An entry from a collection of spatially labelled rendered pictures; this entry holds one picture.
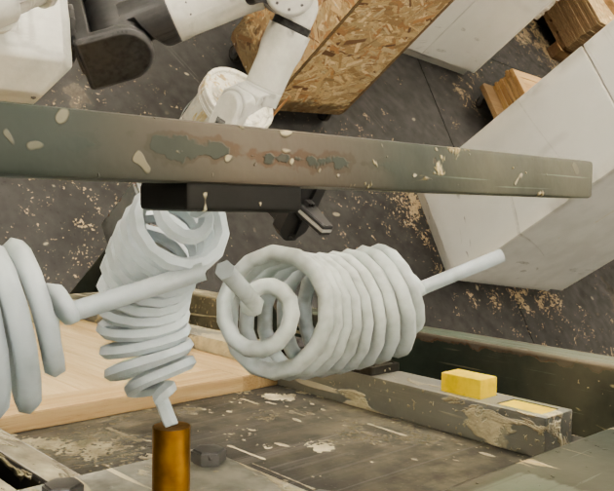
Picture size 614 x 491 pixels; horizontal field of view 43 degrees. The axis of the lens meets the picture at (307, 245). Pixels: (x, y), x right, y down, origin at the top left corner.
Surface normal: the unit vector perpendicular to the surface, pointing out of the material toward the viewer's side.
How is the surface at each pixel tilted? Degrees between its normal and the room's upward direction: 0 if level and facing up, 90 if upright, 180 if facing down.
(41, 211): 0
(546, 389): 90
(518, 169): 33
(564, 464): 57
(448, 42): 90
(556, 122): 90
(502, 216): 90
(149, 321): 42
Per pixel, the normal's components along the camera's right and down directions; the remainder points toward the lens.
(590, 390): -0.74, 0.02
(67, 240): 0.57, -0.51
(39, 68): 0.55, 0.61
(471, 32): 0.24, 0.86
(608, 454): 0.02, -1.00
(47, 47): 0.66, -0.13
